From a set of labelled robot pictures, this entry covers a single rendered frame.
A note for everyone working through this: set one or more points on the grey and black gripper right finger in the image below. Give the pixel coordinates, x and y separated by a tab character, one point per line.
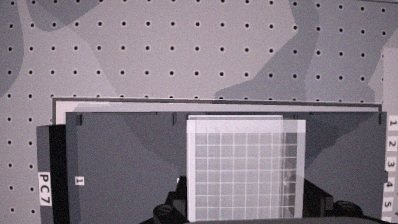
318	203

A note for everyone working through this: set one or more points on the grey perforated base plate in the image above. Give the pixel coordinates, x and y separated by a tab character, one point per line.
293	50

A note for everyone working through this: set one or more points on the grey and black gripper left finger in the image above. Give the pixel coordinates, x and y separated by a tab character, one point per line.
175	213

